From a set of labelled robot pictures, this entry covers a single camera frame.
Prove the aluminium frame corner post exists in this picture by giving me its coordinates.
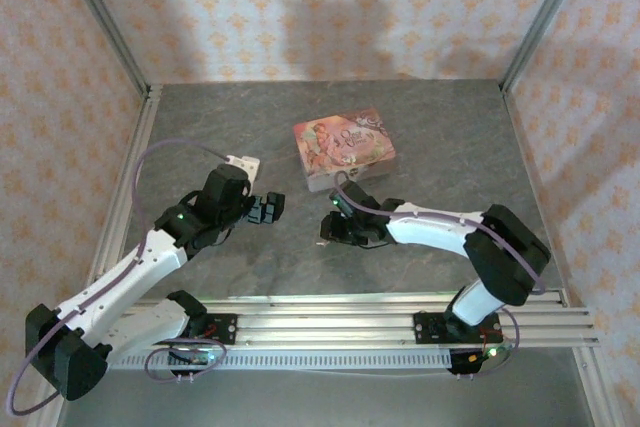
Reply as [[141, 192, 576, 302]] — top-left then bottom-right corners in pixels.
[[498, 0, 597, 94], [53, 0, 152, 99]]

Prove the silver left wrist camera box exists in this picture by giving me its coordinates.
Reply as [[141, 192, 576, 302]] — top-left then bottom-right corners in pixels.
[[226, 153, 262, 182]]

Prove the pink storybook tin box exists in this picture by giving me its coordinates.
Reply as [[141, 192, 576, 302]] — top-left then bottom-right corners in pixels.
[[292, 106, 399, 194]]

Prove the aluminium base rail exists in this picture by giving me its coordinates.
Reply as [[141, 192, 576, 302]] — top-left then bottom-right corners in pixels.
[[112, 288, 601, 349]]

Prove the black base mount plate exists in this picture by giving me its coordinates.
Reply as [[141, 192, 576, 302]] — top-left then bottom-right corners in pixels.
[[206, 313, 240, 347], [413, 312, 450, 347]]

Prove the white slotted cable duct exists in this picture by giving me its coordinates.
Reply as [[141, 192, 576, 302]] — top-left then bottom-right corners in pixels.
[[107, 348, 454, 374]]

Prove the aluminium frame floor rail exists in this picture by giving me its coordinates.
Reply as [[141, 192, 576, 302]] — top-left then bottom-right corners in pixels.
[[27, 84, 164, 427], [502, 87, 610, 427]]

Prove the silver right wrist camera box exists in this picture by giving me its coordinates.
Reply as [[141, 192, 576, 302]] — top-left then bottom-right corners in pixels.
[[329, 188, 353, 214]]

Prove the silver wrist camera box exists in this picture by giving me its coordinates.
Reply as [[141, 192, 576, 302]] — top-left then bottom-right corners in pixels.
[[226, 153, 262, 182], [329, 188, 353, 214]]

